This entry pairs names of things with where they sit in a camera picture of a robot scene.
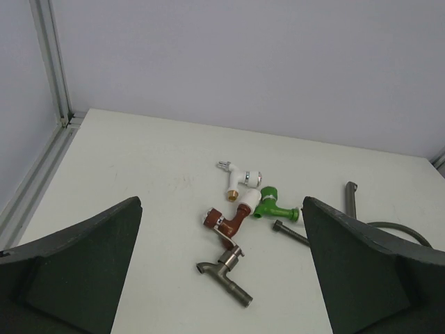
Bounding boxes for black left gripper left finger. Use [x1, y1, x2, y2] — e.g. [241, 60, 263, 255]
[1, 196, 143, 333]

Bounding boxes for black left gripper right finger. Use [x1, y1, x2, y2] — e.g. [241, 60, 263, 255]
[302, 197, 444, 333]

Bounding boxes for grey flexible metal hose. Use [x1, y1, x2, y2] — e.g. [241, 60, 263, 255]
[273, 219, 433, 248]

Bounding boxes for grey metal faucet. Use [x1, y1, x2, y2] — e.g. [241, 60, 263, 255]
[196, 246, 253, 308]

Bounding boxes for green plastic faucet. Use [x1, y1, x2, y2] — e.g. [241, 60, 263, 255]
[253, 186, 302, 223]

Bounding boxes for brown plastic faucet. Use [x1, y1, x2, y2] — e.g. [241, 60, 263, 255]
[203, 189, 261, 239]

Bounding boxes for white plastic faucet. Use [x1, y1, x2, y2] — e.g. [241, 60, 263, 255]
[216, 161, 263, 202]

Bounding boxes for aluminium frame post left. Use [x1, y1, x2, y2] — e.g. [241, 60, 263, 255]
[1, 1, 86, 250]

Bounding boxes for aluminium frame post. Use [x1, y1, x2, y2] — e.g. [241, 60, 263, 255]
[430, 147, 445, 170]
[1, 1, 86, 250]

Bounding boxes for aluminium frame post right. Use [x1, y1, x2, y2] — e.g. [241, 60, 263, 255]
[430, 147, 445, 170]

